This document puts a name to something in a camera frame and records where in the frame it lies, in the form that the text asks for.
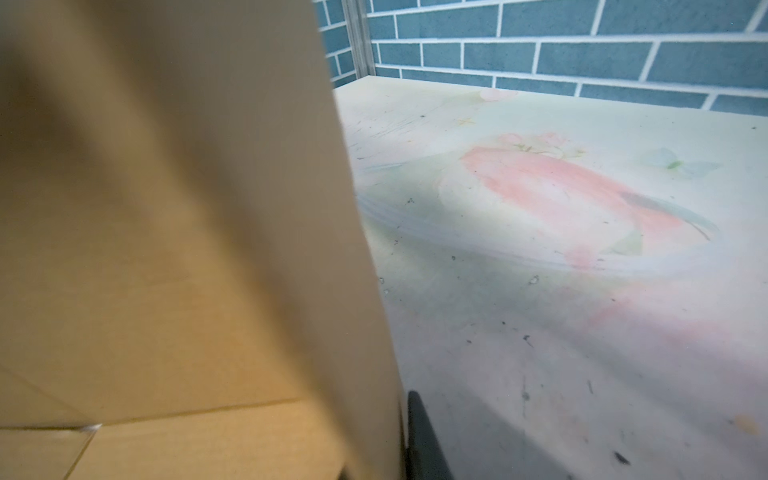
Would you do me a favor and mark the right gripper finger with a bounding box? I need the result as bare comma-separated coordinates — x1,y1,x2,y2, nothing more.
406,391,454,480

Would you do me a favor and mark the brown cardboard box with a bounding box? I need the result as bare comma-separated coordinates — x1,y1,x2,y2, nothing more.
1,1,405,479

